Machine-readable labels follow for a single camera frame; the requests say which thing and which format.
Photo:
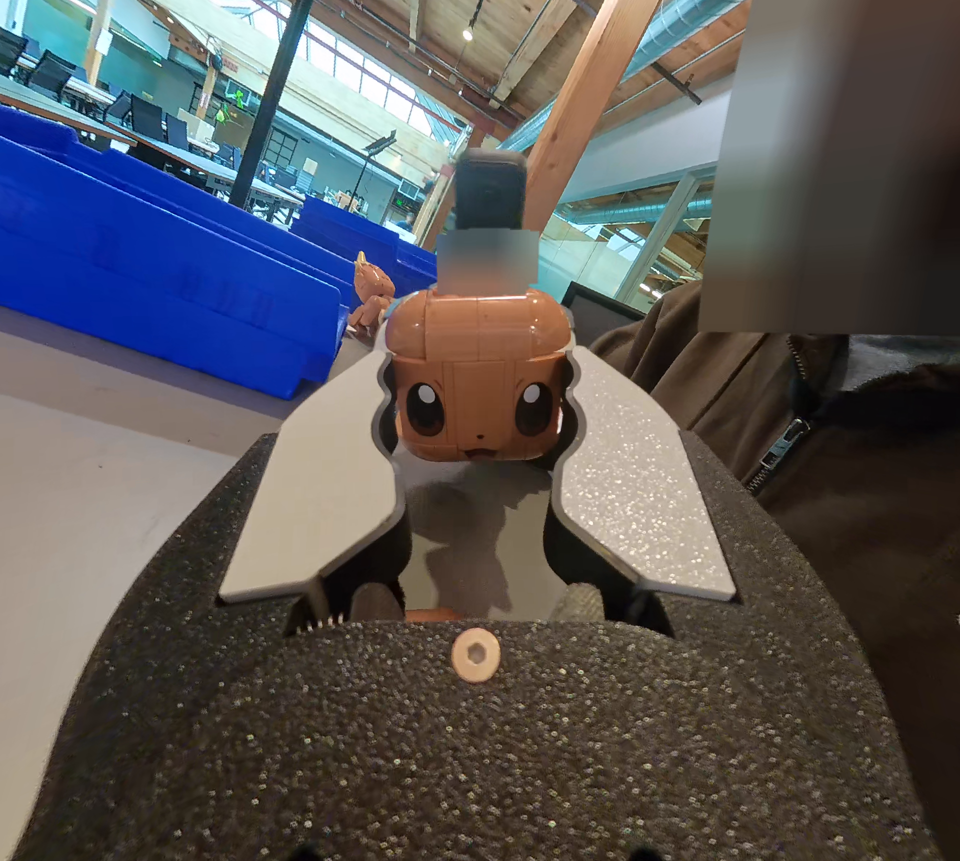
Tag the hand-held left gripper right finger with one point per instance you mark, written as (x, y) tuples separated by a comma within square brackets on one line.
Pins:
[(637, 486)]

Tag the wooden beam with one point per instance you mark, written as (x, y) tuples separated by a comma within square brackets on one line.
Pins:
[(607, 51)]

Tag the blue plastic bin stack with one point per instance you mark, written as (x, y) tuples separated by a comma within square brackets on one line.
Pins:
[(337, 231)]

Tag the thin silver air duct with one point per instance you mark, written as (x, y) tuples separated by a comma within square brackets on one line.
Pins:
[(637, 210)]

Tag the black flat monitor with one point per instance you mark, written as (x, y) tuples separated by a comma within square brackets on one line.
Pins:
[(600, 313)]

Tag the brown lego head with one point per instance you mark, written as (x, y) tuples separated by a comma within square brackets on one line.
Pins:
[(480, 351)]

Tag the black light stand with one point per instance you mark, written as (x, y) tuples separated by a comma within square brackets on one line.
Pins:
[(371, 160)]

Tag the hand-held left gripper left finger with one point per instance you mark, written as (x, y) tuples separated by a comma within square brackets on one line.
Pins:
[(322, 486)]

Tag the person's brown zip jacket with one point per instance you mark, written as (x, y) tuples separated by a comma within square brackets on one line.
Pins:
[(862, 501)]

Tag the row of black office chairs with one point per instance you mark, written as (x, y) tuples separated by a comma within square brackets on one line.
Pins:
[(146, 115)]

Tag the black steel column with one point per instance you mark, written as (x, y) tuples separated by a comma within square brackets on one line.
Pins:
[(289, 51)]

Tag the brown lego body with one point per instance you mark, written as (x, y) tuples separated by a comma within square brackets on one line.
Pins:
[(371, 291)]

